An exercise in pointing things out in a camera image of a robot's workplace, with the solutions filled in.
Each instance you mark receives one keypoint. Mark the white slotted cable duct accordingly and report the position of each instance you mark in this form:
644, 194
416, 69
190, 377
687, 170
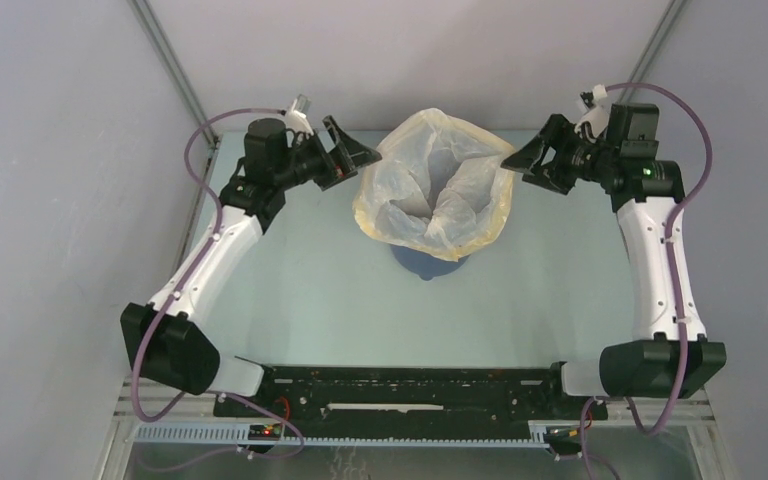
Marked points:
245, 433

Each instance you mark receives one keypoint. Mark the left aluminium frame post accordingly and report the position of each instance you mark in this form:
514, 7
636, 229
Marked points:
164, 50

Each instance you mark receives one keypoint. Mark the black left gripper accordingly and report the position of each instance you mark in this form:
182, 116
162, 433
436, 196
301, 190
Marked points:
326, 178

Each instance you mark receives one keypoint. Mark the aluminium frame post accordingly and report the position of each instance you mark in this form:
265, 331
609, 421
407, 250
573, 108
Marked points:
669, 19
164, 50

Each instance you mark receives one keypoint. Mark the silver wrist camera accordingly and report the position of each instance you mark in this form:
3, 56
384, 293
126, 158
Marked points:
595, 118
295, 116

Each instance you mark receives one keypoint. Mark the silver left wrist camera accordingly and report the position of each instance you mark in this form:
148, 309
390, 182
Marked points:
295, 116

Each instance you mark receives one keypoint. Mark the blue plastic trash bin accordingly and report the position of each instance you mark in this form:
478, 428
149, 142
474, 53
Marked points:
423, 265

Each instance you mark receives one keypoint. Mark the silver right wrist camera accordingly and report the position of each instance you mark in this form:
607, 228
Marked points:
595, 118

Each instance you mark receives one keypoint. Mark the right aluminium frame post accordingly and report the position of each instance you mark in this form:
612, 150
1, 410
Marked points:
669, 19

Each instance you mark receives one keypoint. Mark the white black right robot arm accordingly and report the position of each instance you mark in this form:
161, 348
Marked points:
617, 150

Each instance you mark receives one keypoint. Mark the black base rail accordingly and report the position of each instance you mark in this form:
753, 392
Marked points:
378, 400

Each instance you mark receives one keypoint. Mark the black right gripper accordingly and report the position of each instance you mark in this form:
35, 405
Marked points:
559, 133

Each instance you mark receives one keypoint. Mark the aluminium base extrusion rail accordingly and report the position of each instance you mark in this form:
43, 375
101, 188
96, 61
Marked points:
153, 397

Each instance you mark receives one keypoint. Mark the translucent cream plastic trash bag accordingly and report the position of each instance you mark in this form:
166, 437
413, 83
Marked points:
439, 187

